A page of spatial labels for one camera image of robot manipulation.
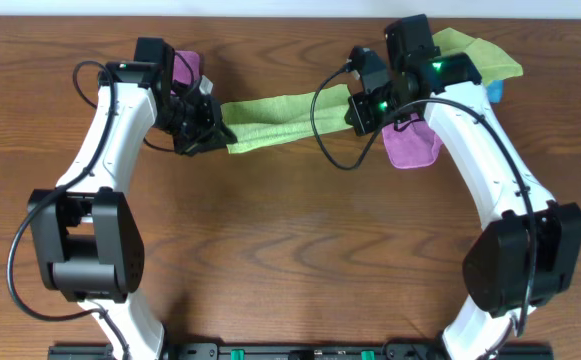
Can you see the blue cloth in pile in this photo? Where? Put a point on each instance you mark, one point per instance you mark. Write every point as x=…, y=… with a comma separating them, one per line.
x=495, y=91

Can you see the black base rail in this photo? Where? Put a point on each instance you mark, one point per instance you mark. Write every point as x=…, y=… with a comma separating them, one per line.
x=404, y=350

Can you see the light green microfiber cloth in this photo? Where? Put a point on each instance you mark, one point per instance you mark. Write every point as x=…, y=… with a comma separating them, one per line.
x=283, y=119

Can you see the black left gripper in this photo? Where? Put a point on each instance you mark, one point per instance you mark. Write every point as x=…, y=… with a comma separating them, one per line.
x=213, y=130

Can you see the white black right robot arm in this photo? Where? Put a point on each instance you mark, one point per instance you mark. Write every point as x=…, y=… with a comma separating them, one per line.
x=529, y=244

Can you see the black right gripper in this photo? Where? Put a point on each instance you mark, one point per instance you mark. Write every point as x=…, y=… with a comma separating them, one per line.
x=357, y=115

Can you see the crumpled purple cloth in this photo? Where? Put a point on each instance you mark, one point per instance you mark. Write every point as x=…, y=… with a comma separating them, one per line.
x=412, y=144

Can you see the folded purple cloth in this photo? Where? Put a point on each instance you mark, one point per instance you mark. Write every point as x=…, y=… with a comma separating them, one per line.
x=186, y=78

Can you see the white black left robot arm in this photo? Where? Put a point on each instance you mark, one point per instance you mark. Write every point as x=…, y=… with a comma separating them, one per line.
x=87, y=244

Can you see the yellow-green cloth in pile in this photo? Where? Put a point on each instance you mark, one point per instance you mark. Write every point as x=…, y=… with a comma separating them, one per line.
x=492, y=62

